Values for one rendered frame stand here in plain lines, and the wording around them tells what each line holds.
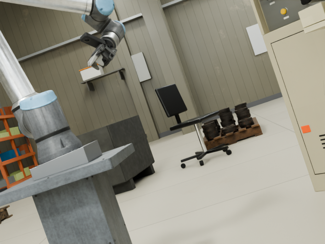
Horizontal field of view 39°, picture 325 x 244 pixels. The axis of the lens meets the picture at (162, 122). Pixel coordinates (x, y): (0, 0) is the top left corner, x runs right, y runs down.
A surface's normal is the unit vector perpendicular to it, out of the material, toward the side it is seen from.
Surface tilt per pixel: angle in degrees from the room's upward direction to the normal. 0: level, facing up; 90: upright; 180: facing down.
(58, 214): 90
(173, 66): 90
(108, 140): 90
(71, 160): 90
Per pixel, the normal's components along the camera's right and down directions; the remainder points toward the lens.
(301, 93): -0.67, 0.26
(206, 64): -0.10, 0.07
